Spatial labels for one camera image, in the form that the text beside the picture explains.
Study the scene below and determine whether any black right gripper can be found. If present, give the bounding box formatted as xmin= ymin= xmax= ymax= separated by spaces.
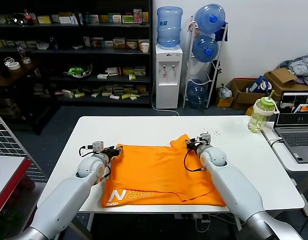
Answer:
xmin=184 ymin=139 xmax=202 ymax=152

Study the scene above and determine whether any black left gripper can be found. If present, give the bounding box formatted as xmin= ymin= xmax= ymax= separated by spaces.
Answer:
xmin=102 ymin=145 xmax=124 ymax=159

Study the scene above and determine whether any orange t-shirt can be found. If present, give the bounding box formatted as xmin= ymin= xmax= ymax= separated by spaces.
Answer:
xmin=101 ymin=133 xmax=227 ymax=208

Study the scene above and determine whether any striped grey clothes pile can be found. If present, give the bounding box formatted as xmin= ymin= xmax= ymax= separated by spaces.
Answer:
xmin=278 ymin=56 xmax=308 ymax=86

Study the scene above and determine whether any small yellow cardboard box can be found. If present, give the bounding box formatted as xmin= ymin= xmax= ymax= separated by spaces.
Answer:
xmin=215 ymin=96 xmax=234 ymax=108

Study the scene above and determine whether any clear plastic bag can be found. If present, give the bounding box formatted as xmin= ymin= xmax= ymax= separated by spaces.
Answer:
xmin=217 ymin=84 xmax=232 ymax=100

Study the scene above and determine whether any cardboard box with red rim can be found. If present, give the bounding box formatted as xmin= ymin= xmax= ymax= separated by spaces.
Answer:
xmin=230 ymin=78 xmax=268 ymax=111

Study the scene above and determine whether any white water dispenser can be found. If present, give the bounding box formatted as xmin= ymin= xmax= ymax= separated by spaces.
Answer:
xmin=155 ymin=44 xmax=183 ymax=110

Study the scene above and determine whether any green lid drinking bottle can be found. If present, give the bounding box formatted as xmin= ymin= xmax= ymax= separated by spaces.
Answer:
xmin=247 ymin=90 xmax=279 ymax=134

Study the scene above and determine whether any white box with red print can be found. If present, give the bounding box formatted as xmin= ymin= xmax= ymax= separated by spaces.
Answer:
xmin=105 ymin=67 xmax=121 ymax=77

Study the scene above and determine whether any white work table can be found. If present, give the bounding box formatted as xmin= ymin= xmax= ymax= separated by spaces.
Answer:
xmin=36 ymin=115 xmax=306 ymax=232

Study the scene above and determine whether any green and white bowl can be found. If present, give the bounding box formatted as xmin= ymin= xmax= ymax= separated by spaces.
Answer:
xmin=63 ymin=64 xmax=93 ymax=80

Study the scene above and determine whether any red and white medicine box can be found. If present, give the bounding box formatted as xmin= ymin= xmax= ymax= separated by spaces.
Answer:
xmin=125 ymin=39 xmax=139 ymax=50

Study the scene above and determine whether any small white side table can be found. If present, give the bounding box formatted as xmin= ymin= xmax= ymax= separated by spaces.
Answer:
xmin=261 ymin=121 xmax=308 ymax=217

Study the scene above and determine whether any grey laptop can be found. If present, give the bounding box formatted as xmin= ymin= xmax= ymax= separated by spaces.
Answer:
xmin=274 ymin=91 xmax=308 ymax=165

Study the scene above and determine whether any yellow and green medicine box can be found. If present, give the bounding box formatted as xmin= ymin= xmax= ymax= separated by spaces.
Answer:
xmin=113 ymin=38 xmax=126 ymax=50

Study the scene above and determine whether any black shelving unit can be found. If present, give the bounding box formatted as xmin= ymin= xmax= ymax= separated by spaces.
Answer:
xmin=0 ymin=0 xmax=154 ymax=109

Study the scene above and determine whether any red framed white cart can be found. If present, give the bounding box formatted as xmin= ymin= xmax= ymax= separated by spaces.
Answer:
xmin=0 ymin=155 xmax=42 ymax=240

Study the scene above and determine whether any large brown cardboard box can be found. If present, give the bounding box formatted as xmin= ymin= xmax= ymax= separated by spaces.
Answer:
xmin=265 ymin=68 xmax=308 ymax=102

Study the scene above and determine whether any blue water jug with label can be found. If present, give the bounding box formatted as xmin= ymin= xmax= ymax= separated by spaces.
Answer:
xmin=157 ymin=6 xmax=183 ymax=50

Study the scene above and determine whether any brown wooden table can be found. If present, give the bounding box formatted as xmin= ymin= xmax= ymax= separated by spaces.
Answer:
xmin=0 ymin=58 xmax=61 ymax=136

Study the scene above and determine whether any cola bottle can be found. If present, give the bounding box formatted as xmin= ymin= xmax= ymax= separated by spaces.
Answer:
xmin=23 ymin=9 xmax=36 ymax=27

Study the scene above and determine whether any dark glossy round object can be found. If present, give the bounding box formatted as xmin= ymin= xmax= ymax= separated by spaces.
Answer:
xmin=12 ymin=13 xmax=27 ymax=27

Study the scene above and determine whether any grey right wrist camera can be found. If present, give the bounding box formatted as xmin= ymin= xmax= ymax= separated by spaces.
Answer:
xmin=198 ymin=133 xmax=212 ymax=146

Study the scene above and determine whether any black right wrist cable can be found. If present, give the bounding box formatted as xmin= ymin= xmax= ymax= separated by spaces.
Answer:
xmin=183 ymin=149 xmax=207 ymax=173

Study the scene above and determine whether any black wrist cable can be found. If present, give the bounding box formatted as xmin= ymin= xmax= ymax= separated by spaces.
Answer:
xmin=183 ymin=149 xmax=207 ymax=173
xmin=78 ymin=144 xmax=94 ymax=158

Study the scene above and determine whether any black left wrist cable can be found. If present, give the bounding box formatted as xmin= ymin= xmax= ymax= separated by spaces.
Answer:
xmin=78 ymin=144 xmax=94 ymax=158

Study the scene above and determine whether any white dispenser power cord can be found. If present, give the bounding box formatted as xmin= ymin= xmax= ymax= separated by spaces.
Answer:
xmin=151 ymin=82 xmax=181 ymax=117

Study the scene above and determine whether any white wire jug rack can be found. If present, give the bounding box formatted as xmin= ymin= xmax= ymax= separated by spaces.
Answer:
xmin=182 ymin=16 xmax=229 ymax=110

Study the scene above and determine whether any blue bag with white handles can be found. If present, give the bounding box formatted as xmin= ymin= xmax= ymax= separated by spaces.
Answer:
xmin=246 ymin=76 xmax=273 ymax=95

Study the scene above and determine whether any white wire grid panel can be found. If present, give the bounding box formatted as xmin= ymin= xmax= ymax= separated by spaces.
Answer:
xmin=0 ymin=107 xmax=42 ymax=172

